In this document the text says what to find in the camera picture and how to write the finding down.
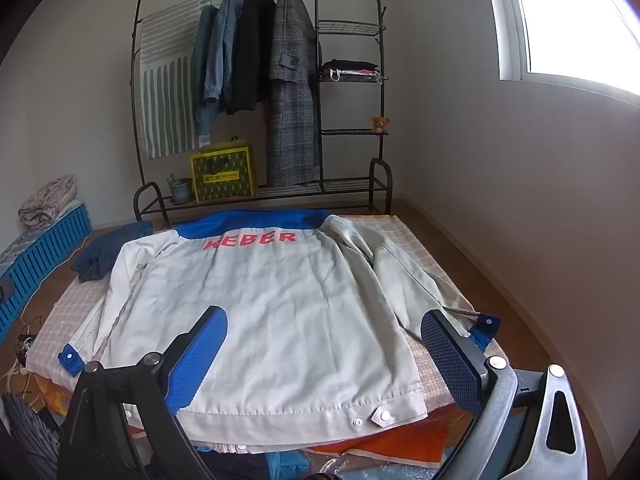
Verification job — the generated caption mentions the folded floral quilt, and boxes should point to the folded floral quilt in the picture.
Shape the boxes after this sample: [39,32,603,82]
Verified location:
[18,175,77,231]

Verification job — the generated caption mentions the white grey-striped hanging cloth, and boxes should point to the white grey-striped hanging cloth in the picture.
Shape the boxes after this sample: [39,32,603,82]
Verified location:
[137,0,216,160]

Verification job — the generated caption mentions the grey plaid coat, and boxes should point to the grey plaid coat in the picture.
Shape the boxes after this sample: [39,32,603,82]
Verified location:
[264,0,323,186]

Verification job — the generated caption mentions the clear plastic bag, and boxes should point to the clear plastic bag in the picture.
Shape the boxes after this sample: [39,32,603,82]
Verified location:
[270,452,451,480]

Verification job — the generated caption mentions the orange cloth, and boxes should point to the orange cloth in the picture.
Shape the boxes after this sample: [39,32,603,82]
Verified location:
[310,405,471,468]

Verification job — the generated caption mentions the black metal clothes rack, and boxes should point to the black metal clothes rack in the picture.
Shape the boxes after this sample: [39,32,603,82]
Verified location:
[130,0,396,223]

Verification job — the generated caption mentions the light blue denim shirt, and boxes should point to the light blue denim shirt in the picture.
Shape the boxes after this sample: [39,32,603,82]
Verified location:
[192,5,222,136]

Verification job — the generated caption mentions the yellow and green box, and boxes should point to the yellow and green box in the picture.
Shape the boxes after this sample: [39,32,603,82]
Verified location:
[189,137,258,203]

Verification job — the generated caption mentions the blue denim jacket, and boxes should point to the blue denim jacket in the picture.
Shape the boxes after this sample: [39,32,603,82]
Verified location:
[205,0,247,106]

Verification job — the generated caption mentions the dark blue garment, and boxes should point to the dark blue garment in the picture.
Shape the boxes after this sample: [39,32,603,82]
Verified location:
[70,220,155,282]

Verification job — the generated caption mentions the white and blue jacket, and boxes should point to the white and blue jacket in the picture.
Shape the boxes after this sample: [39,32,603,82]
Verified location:
[57,208,502,456]

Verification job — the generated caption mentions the blue slatted plastic platform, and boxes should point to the blue slatted plastic platform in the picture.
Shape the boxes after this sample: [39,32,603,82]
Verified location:
[0,199,93,343]

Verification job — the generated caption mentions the small potted plant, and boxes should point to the small potted plant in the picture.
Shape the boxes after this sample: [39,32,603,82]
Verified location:
[166,172,193,204]

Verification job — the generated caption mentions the stack of folded clothes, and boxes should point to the stack of folded clothes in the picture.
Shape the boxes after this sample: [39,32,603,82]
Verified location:
[319,59,382,83]

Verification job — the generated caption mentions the black coat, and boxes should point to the black coat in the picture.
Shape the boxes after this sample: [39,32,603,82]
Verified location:
[225,0,277,116]

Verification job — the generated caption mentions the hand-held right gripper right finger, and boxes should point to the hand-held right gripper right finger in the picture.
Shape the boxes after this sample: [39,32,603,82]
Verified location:
[421,308,590,480]

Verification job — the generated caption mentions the window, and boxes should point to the window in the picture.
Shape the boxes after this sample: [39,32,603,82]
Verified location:
[480,0,640,95]

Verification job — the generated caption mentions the black grey striped cloth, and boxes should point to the black grey striped cloth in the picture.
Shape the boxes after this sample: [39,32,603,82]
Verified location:
[0,392,61,480]

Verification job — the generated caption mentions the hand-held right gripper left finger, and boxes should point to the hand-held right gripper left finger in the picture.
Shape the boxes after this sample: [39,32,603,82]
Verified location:
[56,305,231,480]

